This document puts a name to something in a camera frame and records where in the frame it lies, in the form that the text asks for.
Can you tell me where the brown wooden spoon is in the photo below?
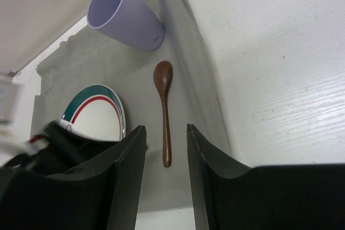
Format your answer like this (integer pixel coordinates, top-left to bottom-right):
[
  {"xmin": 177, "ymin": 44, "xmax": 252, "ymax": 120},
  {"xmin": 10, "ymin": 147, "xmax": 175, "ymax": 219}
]
[{"xmin": 153, "ymin": 61, "xmax": 173, "ymax": 168}]

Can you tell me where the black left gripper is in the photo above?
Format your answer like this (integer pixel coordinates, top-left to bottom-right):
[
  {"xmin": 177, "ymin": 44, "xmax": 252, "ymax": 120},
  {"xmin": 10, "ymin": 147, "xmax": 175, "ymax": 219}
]
[{"xmin": 1, "ymin": 122, "xmax": 121, "ymax": 176}]

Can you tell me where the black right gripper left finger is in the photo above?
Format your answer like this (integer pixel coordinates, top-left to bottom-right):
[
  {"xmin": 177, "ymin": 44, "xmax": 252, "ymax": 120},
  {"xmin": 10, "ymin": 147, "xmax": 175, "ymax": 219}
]
[{"xmin": 1, "ymin": 126, "xmax": 147, "ymax": 229}]

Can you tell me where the white plate green rim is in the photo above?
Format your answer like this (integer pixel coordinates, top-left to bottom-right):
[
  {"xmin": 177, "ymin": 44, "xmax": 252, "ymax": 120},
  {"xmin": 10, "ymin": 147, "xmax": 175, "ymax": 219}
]
[{"xmin": 59, "ymin": 84, "xmax": 126, "ymax": 142}]

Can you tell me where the lilac plastic cup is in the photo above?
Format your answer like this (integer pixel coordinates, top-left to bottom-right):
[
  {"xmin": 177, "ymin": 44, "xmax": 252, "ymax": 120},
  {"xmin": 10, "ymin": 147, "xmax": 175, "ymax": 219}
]
[{"xmin": 87, "ymin": 0, "xmax": 164, "ymax": 51}]

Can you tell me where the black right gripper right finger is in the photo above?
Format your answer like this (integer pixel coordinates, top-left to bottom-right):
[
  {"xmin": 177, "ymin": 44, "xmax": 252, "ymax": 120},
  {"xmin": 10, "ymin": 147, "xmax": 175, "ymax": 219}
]
[{"xmin": 187, "ymin": 124, "xmax": 344, "ymax": 229}]

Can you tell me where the grey cloth placemat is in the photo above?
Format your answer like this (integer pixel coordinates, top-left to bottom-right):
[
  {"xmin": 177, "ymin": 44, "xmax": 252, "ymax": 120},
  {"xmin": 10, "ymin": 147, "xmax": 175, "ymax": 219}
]
[{"xmin": 31, "ymin": 0, "xmax": 229, "ymax": 213}]

